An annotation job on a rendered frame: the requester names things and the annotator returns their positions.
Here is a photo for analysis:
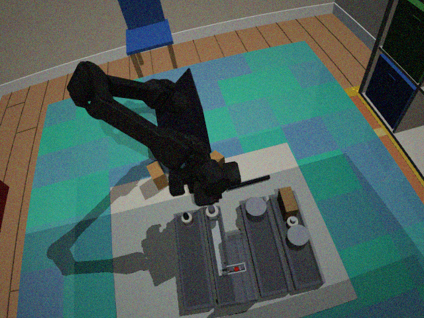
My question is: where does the tan rectangular block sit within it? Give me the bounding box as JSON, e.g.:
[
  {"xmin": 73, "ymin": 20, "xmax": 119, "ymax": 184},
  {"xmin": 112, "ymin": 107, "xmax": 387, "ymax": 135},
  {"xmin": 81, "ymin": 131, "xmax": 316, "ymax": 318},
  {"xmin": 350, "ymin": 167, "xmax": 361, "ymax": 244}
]
[{"xmin": 277, "ymin": 186, "xmax": 298, "ymax": 222}]

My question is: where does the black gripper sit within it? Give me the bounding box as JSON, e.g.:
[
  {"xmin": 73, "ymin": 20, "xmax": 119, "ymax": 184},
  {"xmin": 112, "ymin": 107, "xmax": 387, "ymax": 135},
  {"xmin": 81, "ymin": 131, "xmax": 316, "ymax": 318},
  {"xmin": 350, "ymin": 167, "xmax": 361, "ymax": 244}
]
[{"xmin": 168, "ymin": 161, "xmax": 241, "ymax": 197}]

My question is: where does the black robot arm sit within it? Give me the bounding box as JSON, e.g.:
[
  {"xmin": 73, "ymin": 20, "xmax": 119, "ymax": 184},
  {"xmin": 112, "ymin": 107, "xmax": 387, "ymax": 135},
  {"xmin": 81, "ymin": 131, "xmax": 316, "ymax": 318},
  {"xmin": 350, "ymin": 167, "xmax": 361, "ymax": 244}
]
[{"xmin": 67, "ymin": 61, "xmax": 231, "ymax": 207}]

